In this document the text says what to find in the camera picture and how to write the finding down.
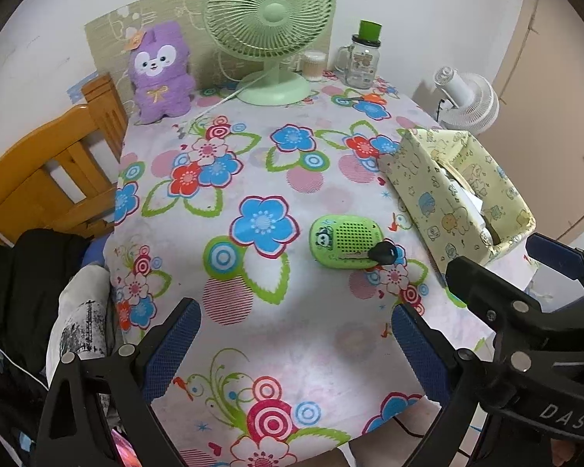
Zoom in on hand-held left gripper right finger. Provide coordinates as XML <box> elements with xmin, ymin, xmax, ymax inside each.
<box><xmin>392</xmin><ymin>303</ymin><xmax>556</xmax><ymax>467</ymax></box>

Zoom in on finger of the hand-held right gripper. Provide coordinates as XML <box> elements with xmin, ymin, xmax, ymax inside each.
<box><xmin>524</xmin><ymin>232</ymin><xmax>584</xmax><ymax>305</ymax></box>
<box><xmin>445</xmin><ymin>255</ymin><xmax>565</xmax><ymax>332</ymax></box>

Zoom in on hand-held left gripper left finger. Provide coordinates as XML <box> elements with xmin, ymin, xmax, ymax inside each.
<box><xmin>36</xmin><ymin>298</ymin><xmax>201</xmax><ymax>467</ymax></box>

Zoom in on yellow cartoon print storage box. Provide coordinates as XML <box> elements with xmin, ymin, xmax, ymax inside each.
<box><xmin>377</xmin><ymin>126</ymin><xmax>536</xmax><ymax>266</ymax></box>

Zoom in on person's right hand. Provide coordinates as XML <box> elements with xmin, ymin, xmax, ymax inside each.
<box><xmin>555</xmin><ymin>440</ymin><xmax>582</xmax><ymax>467</ymax></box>

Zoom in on white cloth with black print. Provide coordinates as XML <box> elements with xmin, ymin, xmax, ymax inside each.
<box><xmin>46</xmin><ymin>263</ymin><xmax>113</xmax><ymax>390</ymax></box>

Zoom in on black car key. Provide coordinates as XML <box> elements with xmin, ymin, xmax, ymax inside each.
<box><xmin>341</xmin><ymin>241</ymin><xmax>397</xmax><ymax>266</ymax></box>

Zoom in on white crumpled tissue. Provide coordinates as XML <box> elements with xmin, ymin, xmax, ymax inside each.
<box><xmin>445</xmin><ymin>165</ymin><xmax>487</xmax><ymax>215</ymax></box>

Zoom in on pink cloth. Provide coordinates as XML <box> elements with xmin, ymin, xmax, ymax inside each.
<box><xmin>111</xmin><ymin>428</ymin><xmax>143</xmax><ymax>467</ymax></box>

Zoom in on floral tablecloth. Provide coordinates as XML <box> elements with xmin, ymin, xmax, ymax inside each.
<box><xmin>102</xmin><ymin>70</ymin><xmax>541</xmax><ymax>467</ymax></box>

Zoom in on green panda speaker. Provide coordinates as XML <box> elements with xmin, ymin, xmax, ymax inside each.
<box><xmin>309</xmin><ymin>214</ymin><xmax>385</xmax><ymax>269</ymax></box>

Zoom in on beige door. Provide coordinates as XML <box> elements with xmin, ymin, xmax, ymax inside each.
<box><xmin>487</xmin><ymin>0</ymin><xmax>584</xmax><ymax>249</ymax></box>

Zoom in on black jacket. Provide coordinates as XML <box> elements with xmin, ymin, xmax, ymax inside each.
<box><xmin>0</xmin><ymin>228</ymin><xmax>112</xmax><ymax>467</ymax></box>

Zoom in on white clip fan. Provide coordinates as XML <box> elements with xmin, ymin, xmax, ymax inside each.
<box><xmin>433</xmin><ymin>65</ymin><xmax>500</xmax><ymax>133</ymax></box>

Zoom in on wooden chair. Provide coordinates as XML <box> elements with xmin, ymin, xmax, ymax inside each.
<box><xmin>0</xmin><ymin>73</ymin><xmax>130</xmax><ymax>246</ymax></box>

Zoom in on glass mug with green lid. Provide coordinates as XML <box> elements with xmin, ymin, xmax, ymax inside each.
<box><xmin>333</xmin><ymin>19</ymin><xmax>383</xmax><ymax>89</ymax></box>

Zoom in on purple plush bunny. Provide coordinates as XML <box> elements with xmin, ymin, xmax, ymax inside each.
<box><xmin>128</xmin><ymin>21</ymin><xmax>195</xmax><ymax>125</ymax></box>

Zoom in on cotton swab container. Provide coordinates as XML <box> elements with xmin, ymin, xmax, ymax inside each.
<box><xmin>303</xmin><ymin>51</ymin><xmax>326</xmax><ymax>81</ymax></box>

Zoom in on green desk fan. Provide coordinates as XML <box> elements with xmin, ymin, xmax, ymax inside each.
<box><xmin>203</xmin><ymin>0</ymin><xmax>336</xmax><ymax>107</ymax></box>

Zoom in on thin white cable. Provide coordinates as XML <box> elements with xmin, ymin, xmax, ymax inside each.
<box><xmin>0</xmin><ymin>326</ymin><xmax>49</xmax><ymax>391</ymax></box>

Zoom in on orange handled scissors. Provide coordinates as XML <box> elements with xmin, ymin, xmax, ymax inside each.
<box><xmin>345</xmin><ymin>93</ymin><xmax>387</xmax><ymax>108</ymax></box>

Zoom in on white fan power cord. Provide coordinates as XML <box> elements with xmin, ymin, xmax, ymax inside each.
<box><xmin>178</xmin><ymin>75</ymin><xmax>264</xmax><ymax>130</ymax></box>

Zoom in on blue wall tape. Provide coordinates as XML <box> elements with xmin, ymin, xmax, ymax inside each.
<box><xmin>67</xmin><ymin>72</ymin><xmax>100</xmax><ymax>103</ymax></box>

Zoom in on beige cartoon wall poster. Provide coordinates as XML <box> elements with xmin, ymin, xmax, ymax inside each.
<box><xmin>84</xmin><ymin>0</ymin><xmax>339</xmax><ymax>91</ymax></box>

